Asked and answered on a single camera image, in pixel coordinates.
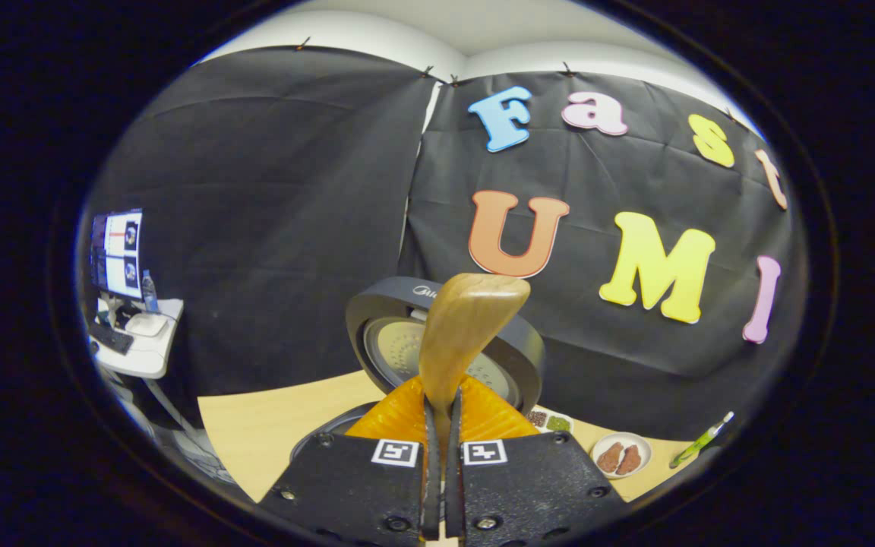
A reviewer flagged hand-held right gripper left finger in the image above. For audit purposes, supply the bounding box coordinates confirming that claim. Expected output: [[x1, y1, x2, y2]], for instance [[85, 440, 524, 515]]
[[259, 376, 443, 547]]

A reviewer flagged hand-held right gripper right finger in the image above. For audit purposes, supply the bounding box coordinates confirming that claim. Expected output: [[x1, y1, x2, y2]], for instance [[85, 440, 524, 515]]
[[445, 376, 628, 547]]

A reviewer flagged wooden spoon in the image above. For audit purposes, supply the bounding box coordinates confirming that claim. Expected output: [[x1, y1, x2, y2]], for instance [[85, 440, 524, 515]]
[[418, 273, 531, 457]]

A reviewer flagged black rice cooker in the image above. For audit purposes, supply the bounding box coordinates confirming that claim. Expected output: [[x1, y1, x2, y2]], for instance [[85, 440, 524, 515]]
[[289, 276, 546, 464]]

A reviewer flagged small white condiment dish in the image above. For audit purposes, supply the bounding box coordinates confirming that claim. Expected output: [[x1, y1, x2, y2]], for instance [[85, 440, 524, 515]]
[[526, 408, 575, 435]]

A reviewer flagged white plate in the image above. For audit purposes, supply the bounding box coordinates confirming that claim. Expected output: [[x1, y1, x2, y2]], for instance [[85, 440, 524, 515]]
[[591, 432, 652, 479]]

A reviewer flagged green drink bottle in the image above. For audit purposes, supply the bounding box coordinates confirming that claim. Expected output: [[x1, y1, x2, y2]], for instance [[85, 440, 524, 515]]
[[669, 411, 734, 470]]

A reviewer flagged white side desk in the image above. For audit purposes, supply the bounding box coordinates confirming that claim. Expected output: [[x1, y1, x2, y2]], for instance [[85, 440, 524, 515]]
[[88, 298, 185, 381]]

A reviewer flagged small white box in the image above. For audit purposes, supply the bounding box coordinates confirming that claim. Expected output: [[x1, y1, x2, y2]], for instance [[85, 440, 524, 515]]
[[125, 313, 169, 337]]

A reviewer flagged black keyboard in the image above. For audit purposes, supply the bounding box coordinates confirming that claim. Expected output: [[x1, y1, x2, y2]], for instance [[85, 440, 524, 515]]
[[88, 323, 135, 356]]

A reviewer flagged black backdrop cloth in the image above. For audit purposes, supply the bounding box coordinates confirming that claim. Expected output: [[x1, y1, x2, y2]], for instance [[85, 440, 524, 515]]
[[77, 46, 810, 441]]

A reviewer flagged computer monitor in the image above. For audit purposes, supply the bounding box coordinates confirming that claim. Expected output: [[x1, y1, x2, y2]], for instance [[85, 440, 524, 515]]
[[90, 210, 144, 301]]

